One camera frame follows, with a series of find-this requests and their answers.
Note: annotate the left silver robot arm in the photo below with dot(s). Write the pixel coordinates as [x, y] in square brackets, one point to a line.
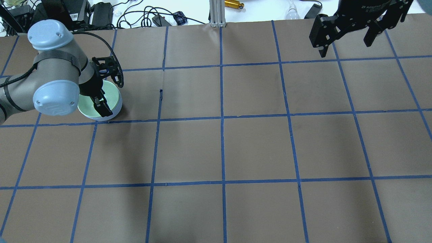
[63, 79]

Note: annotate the black power brick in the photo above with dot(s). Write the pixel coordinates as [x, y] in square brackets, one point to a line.
[101, 14]

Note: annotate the white light bulb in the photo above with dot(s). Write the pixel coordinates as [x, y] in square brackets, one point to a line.
[292, 13]

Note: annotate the green bowl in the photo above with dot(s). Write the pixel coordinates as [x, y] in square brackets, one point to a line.
[111, 97]

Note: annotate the yellow cylindrical tool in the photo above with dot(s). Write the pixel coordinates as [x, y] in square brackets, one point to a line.
[234, 4]

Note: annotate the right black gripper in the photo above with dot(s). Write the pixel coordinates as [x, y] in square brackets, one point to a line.
[363, 9]

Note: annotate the blue bowl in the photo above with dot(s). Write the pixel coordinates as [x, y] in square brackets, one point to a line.
[86, 108]

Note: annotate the aluminium frame post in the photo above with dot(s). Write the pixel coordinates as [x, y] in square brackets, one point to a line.
[217, 13]

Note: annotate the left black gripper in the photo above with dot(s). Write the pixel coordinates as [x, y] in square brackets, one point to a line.
[88, 88]

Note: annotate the black adapter on desk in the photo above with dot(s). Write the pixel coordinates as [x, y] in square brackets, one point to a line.
[314, 10]

